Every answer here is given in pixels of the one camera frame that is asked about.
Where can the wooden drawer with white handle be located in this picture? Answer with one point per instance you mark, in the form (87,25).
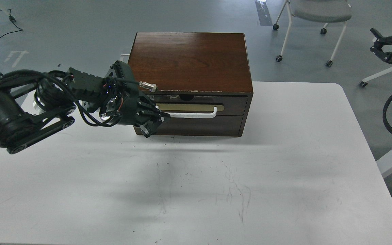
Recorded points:
(197,106)

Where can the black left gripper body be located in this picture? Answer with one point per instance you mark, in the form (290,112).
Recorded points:
(122,105)

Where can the dark wooden drawer cabinet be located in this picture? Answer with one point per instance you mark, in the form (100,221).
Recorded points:
(199,63)

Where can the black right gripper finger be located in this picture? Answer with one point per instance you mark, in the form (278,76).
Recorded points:
(380,40)
(384,56)

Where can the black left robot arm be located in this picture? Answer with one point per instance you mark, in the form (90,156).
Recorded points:
(35,105)

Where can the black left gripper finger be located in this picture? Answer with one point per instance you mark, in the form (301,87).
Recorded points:
(149,124)
(149,108)

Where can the grey white office chair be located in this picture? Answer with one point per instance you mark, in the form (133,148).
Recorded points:
(319,11)

